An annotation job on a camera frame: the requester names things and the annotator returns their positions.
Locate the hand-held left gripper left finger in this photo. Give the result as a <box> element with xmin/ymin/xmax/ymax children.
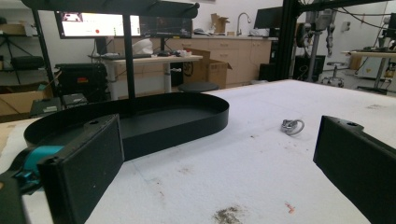
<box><xmin>36</xmin><ymin>113</ymin><xmax>126</xmax><ymax>224</ymax></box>

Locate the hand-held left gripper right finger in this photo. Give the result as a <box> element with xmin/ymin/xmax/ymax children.
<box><xmin>312</xmin><ymin>115</ymin><xmax>396</xmax><ymax>224</ymax></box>

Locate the silver metal ring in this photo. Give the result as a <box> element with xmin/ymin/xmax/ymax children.
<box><xmin>280</xmin><ymin>119</ymin><xmax>305</xmax><ymax>136</ymax></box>

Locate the black two-tier tray stand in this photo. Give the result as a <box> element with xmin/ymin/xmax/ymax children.
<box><xmin>21</xmin><ymin>0</ymin><xmax>231</xmax><ymax>162</ymax></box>

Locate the flat black box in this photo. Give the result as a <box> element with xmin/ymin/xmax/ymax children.
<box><xmin>61</xmin><ymin>92</ymin><xmax>89</xmax><ymax>109</ymax></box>
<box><xmin>30</xmin><ymin>96</ymin><xmax>64</xmax><ymax>119</ymax></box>

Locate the black hard case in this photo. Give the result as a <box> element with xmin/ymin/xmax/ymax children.
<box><xmin>55</xmin><ymin>63</ymin><xmax>108</xmax><ymax>104</ymax></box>

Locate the rolling stool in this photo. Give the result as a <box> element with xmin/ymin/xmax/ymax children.
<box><xmin>320</xmin><ymin>61</ymin><xmax>348</xmax><ymax>88</ymax></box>

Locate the large flat cardboard box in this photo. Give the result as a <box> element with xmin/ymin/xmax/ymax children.
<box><xmin>0</xmin><ymin>82</ymin><xmax>54</xmax><ymax>118</ymax></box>

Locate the wooden work table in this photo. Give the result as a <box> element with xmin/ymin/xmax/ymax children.
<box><xmin>342</xmin><ymin>49</ymin><xmax>396</xmax><ymax>94</ymax></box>

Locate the black cylindrical bag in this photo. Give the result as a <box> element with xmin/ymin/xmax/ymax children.
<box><xmin>10</xmin><ymin>55</ymin><xmax>45</xmax><ymax>71</ymax></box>

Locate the white felt table mat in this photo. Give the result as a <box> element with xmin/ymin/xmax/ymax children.
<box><xmin>0</xmin><ymin>78</ymin><xmax>396</xmax><ymax>224</ymax></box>

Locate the grey robot on stand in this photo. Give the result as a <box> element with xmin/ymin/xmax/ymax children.
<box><xmin>295</xmin><ymin>7</ymin><xmax>339</xmax><ymax>83</ymax></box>

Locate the black keyboard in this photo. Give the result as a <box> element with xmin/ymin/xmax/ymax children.
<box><xmin>102</xmin><ymin>53</ymin><xmax>152</xmax><ymax>61</ymax></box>

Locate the black computer tower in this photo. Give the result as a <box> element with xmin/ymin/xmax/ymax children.
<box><xmin>259</xmin><ymin>63</ymin><xmax>276</xmax><ymax>82</ymax></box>

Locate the white plastic bag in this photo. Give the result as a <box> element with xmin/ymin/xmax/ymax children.
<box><xmin>132</xmin><ymin>37</ymin><xmax>154</xmax><ymax>56</ymax></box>

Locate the white standing desk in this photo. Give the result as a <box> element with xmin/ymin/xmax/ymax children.
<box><xmin>88</xmin><ymin>54</ymin><xmax>204</xmax><ymax>101</ymax></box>

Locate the black round stool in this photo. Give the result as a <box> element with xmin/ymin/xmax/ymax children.
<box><xmin>177</xmin><ymin>81</ymin><xmax>220</xmax><ymax>93</ymax></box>

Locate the lit computer monitor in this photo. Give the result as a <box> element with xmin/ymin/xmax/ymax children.
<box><xmin>55</xmin><ymin>11</ymin><xmax>142</xmax><ymax>40</ymax></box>

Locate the wooden cabinet counter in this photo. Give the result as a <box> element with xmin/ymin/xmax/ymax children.
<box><xmin>108</xmin><ymin>35</ymin><xmax>278</xmax><ymax>88</ymax></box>

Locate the open cardboard box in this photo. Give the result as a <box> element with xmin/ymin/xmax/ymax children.
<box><xmin>183</xmin><ymin>47</ymin><xmax>233</xmax><ymax>90</ymax></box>

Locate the dark computer monitor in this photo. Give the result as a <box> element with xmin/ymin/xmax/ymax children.
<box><xmin>139</xmin><ymin>16</ymin><xmax>193</xmax><ymax>39</ymax></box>

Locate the silver faucet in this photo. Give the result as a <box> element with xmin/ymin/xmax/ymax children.
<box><xmin>235</xmin><ymin>12</ymin><xmax>252</xmax><ymax>36</ymax></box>

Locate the small cardboard box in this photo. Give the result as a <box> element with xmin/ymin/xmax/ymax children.
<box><xmin>210</xmin><ymin>12</ymin><xmax>231</xmax><ymax>35</ymax></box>

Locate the black metal frame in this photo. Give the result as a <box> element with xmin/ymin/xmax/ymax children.
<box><xmin>275</xmin><ymin>0</ymin><xmax>396</xmax><ymax>81</ymax></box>

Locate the black wall monitor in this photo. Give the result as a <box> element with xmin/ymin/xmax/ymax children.
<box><xmin>253</xmin><ymin>6</ymin><xmax>284</xmax><ymax>31</ymax></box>

